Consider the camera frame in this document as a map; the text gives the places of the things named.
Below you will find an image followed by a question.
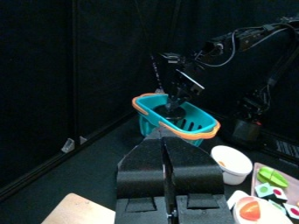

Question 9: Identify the sushi block green dot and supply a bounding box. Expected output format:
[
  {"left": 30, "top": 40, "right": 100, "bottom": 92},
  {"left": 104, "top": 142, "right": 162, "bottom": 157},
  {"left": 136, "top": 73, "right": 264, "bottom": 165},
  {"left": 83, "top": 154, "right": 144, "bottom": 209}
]
[
  {"left": 253, "top": 182, "right": 274, "bottom": 199},
  {"left": 266, "top": 199, "right": 288, "bottom": 216}
]

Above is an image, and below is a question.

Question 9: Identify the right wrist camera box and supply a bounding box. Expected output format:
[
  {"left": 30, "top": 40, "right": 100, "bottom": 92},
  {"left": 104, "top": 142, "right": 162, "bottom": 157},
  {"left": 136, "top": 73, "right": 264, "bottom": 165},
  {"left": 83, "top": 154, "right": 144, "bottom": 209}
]
[{"left": 160, "top": 52, "right": 182, "bottom": 64}]

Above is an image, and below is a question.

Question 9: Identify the wooden board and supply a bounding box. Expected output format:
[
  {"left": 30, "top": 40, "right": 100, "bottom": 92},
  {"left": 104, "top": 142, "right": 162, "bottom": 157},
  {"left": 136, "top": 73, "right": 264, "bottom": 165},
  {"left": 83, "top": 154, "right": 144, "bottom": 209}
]
[{"left": 39, "top": 192, "right": 117, "bottom": 224}]

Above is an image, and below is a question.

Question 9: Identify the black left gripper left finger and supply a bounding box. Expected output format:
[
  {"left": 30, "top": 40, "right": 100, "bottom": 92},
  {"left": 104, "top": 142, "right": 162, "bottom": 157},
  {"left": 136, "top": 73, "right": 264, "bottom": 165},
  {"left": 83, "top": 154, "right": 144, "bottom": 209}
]
[{"left": 114, "top": 137, "right": 168, "bottom": 224}]

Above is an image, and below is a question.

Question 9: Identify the teal basket with orange rim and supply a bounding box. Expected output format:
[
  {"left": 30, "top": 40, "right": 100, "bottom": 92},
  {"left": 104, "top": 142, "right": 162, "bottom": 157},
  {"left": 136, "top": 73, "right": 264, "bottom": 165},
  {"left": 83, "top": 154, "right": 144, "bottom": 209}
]
[{"left": 130, "top": 93, "right": 221, "bottom": 147}]

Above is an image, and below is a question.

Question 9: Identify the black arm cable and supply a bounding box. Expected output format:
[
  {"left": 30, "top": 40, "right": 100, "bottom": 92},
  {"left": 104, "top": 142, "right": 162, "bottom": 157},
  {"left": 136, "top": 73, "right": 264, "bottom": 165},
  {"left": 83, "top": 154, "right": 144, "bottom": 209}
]
[{"left": 193, "top": 30, "right": 238, "bottom": 69}]

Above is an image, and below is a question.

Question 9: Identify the orange toy tomato slice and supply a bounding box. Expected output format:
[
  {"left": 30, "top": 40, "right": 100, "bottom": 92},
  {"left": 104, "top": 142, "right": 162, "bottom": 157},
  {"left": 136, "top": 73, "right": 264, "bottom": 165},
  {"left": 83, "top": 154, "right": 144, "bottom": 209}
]
[{"left": 237, "top": 200, "right": 261, "bottom": 222}]

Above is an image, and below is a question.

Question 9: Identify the sushi block red dot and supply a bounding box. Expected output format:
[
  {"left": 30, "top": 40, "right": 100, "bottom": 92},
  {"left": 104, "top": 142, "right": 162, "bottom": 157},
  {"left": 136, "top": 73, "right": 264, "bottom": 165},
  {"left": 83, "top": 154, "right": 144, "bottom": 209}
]
[
  {"left": 282, "top": 202, "right": 299, "bottom": 221},
  {"left": 270, "top": 186, "right": 288, "bottom": 202}
]

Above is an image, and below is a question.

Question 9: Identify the pink tray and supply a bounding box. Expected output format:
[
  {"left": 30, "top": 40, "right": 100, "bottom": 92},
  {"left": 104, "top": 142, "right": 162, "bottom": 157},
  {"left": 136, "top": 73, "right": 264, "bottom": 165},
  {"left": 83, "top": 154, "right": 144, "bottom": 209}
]
[{"left": 249, "top": 162, "right": 299, "bottom": 208}]

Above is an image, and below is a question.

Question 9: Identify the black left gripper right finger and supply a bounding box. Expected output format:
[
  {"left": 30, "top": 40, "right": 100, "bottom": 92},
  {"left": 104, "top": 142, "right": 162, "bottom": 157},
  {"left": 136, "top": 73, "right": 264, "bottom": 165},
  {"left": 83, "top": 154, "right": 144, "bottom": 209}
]
[{"left": 162, "top": 136, "right": 236, "bottom": 224}]

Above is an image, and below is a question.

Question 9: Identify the black frame rail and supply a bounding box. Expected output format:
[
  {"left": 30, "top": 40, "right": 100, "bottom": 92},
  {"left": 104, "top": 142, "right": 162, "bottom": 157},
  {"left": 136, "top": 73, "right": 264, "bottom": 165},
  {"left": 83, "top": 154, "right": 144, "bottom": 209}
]
[{"left": 0, "top": 112, "right": 137, "bottom": 203}]

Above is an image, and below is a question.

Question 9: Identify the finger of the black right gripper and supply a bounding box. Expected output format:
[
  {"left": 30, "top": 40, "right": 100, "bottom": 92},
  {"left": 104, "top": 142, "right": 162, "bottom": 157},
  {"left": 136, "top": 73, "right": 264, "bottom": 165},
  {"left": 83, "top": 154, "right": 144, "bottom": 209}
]
[
  {"left": 165, "top": 94, "right": 177, "bottom": 112},
  {"left": 176, "top": 94, "right": 188, "bottom": 113}
]

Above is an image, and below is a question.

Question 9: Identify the black pot lid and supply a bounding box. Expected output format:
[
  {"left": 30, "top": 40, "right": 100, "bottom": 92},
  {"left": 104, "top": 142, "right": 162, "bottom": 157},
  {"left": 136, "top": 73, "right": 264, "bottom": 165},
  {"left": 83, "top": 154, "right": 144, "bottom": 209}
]
[{"left": 152, "top": 104, "right": 189, "bottom": 121}]

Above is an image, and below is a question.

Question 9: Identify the small white bowl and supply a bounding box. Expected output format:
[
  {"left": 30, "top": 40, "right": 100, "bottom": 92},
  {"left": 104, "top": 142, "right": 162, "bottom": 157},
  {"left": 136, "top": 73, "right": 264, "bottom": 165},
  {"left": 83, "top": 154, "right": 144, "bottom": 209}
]
[{"left": 209, "top": 144, "right": 254, "bottom": 186}]

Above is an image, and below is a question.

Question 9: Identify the green toy leaf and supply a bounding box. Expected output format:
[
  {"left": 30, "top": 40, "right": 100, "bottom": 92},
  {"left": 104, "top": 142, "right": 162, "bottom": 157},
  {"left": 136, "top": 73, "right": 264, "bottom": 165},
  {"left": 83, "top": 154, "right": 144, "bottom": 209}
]
[{"left": 256, "top": 165, "right": 290, "bottom": 189}]

